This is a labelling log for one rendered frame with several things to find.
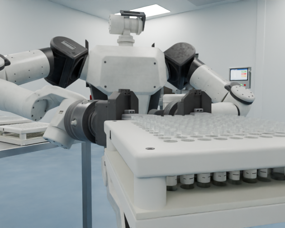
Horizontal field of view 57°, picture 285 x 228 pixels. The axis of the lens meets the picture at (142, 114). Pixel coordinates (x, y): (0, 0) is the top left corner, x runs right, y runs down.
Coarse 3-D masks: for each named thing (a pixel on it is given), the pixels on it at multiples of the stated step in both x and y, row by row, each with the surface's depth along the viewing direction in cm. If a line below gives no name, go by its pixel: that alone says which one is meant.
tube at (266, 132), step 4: (260, 128) 27; (264, 128) 27; (268, 128) 27; (272, 128) 27; (260, 132) 27; (264, 132) 27; (268, 132) 27; (272, 132) 27; (260, 136) 27; (264, 136) 27; (268, 136) 27; (264, 168) 27; (268, 168) 27; (260, 172) 27; (264, 172) 27; (268, 172) 27; (260, 176) 27; (264, 176) 27; (268, 176) 27; (260, 180) 28; (264, 180) 27; (268, 180) 27
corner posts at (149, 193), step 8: (112, 144) 41; (136, 184) 21; (144, 184) 21; (152, 184) 21; (160, 184) 21; (136, 192) 21; (144, 192) 21; (152, 192) 21; (160, 192) 21; (136, 200) 21; (144, 200) 21; (152, 200) 21; (160, 200) 21; (144, 208) 21; (152, 208) 21; (160, 208) 21
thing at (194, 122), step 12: (156, 120) 34; (168, 120) 34; (180, 120) 35; (192, 120) 36; (204, 120) 34; (216, 120) 34; (228, 120) 35; (240, 120) 34; (252, 120) 34; (180, 132) 26; (228, 132) 28
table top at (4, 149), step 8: (0, 144) 121; (8, 144) 121; (16, 144) 121; (32, 144) 121; (40, 144) 124; (48, 144) 128; (0, 152) 109; (8, 152) 112; (16, 152) 115; (24, 152) 118
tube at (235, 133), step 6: (234, 132) 26; (240, 132) 26; (234, 138) 26; (240, 138) 26; (228, 174) 27; (234, 174) 26; (240, 174) 26; (228, 180) 27; (234, 180) 26; (240, 180) 26
